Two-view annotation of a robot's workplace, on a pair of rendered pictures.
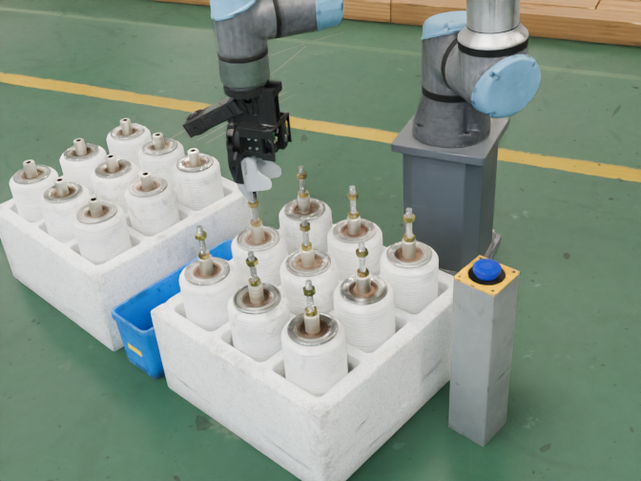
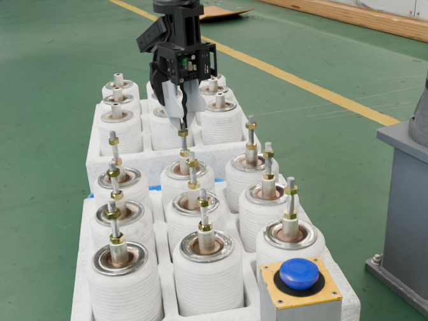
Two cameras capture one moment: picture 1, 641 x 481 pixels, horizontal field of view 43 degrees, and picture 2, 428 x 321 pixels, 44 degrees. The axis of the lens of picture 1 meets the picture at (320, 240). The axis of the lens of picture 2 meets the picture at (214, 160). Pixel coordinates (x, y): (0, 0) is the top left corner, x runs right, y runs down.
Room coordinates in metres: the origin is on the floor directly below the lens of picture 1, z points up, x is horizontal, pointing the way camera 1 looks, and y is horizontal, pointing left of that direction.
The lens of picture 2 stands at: (0.53, -0.44, 0.67)
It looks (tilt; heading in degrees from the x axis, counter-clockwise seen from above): 26 degrees down; 38
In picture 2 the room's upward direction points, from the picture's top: 4 degrees counter-clockwise
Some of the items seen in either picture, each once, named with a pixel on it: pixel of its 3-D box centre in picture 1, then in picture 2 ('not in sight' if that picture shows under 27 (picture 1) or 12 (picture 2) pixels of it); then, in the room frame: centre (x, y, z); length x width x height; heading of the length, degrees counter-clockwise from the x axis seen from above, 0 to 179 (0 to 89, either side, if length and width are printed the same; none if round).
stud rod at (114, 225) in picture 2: (310, 302); (114, 226); (0.91, 0.02, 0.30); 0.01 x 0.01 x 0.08
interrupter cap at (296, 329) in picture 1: (312, 328); (120, 258); (0.91, 0.02, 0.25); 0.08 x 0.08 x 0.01
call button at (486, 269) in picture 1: (486, 271); (299, 276); (0.93, -0.24, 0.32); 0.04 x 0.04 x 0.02
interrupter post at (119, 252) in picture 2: (312, 322); (119, 250); (0.91, 0.02, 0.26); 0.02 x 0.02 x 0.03
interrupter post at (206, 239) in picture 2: (362, 282); (206, 238); (1.00, -0.06, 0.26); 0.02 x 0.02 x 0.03
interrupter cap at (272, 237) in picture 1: (258, 239); (186, 170); (1.16, 0.11, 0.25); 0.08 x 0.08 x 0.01
